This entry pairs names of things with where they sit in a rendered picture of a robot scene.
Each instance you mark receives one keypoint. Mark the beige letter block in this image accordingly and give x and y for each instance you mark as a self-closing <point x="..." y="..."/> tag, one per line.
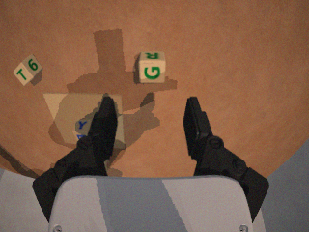
<point x="152" y="67"/>
<point x="27" y="69"/>
<point x="81" y="128"/>
<point x="106" y="163"/>

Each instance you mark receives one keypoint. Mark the tan flat mat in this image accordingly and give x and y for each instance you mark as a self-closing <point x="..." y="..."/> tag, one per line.
<point x="66" y="108"/>

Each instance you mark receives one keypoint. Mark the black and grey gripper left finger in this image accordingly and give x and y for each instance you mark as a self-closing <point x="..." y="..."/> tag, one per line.
<point x="89" y="156"/>

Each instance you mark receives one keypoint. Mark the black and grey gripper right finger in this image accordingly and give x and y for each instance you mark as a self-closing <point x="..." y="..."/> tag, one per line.
<point x="215" y="159"/>

